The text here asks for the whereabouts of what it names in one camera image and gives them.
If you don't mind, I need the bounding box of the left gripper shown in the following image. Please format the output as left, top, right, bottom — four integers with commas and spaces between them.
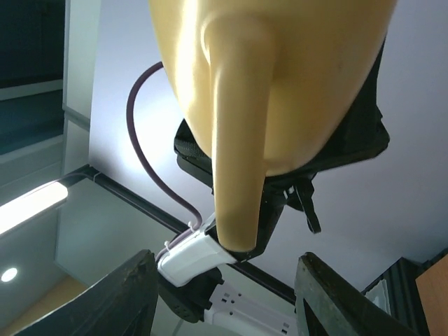
174, 34, 391, 263

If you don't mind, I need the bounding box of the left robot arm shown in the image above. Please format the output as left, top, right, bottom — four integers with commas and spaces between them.
156, 60, 390, 335

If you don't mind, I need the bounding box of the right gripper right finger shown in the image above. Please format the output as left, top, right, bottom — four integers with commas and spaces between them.
295, 253, 424, 335

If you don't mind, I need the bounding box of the yellow ceramic mug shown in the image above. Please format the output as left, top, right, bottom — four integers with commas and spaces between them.
149, 1, 396, 252

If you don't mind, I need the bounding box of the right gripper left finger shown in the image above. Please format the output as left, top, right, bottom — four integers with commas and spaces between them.
19, 249, 158, 336

